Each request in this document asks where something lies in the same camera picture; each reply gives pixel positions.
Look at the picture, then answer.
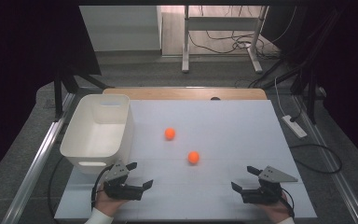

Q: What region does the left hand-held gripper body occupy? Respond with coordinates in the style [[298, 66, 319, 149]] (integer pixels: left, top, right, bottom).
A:
[[103, 160, 144, 201]]

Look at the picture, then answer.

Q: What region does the left hand-held gripper black cable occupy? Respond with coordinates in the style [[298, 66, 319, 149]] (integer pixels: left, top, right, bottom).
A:
[[90, 164, 115, 211]]

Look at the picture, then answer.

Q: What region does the person's right hand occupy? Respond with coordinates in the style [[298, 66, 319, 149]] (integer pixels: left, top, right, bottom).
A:
[[262, 190, 293, 223]]

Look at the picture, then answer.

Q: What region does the white plastic bin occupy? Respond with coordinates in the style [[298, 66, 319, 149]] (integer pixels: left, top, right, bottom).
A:
[[60, 93, 134, 175]]

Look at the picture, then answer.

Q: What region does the orange ball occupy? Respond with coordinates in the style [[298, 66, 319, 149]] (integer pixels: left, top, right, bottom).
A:
[[164, 127, 176, 141], [187, 150, 200, 165]]

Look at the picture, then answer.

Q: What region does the black looped floor cable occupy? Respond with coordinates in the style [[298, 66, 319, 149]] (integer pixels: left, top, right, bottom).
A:
[[288, 143, 343, 175]]

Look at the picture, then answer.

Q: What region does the white power cable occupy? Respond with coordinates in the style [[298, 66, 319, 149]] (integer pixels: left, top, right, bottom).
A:
[[274, 77, 286, 118]]

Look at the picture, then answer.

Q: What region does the white power strip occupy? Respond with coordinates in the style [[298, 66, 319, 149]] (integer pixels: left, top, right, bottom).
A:
[[282, 115, 308, 139]]

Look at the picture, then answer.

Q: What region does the black cable beside table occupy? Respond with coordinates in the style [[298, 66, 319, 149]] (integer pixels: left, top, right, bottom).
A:
[[47, 155, 66, 220]]

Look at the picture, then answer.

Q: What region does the white cabinet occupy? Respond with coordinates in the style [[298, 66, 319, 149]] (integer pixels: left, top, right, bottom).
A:
[[79, 5, 162, 52]]

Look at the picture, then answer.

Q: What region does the person's left hand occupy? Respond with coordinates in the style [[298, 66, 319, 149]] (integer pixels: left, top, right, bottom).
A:
[[94, 189, 129, 217]]

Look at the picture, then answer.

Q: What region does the hand-held gripper black cable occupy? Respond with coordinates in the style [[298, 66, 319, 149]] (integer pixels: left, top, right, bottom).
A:
[[281, 188, 296, 217], [90, 164, 115, 211]]

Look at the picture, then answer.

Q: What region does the aluminium rail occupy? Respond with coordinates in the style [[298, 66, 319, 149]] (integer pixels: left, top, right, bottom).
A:
[[1, 92, 76, 224], [293, 94, 358, 224]]

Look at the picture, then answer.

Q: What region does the black curtain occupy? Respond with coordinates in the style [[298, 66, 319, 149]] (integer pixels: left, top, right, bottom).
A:
[[0, 0, 102, 188], [262, 0, 358, 175]]

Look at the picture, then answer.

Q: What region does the black metal stand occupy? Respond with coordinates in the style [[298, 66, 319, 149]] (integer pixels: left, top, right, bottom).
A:
[[290, 62, 320, 125]]

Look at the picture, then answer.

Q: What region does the right hand-held gripper black cable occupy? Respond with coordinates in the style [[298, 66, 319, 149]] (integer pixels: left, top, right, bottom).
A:
[[281, 188, 296, 217]]

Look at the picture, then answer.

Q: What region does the black tripod stand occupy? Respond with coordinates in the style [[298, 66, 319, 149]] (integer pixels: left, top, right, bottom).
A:
[[53, 66, 115, 120]]

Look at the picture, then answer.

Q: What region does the white metal desk frame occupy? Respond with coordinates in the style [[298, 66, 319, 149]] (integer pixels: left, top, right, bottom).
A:
[[181, 5, 269, 75]]

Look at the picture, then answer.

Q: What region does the tangle of black cables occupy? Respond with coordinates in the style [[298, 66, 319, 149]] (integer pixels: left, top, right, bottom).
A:
[[187, 5, 297, 60]]

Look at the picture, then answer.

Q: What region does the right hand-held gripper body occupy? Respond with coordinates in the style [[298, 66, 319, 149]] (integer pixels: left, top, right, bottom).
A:
[[241, 165, 298, 205]]

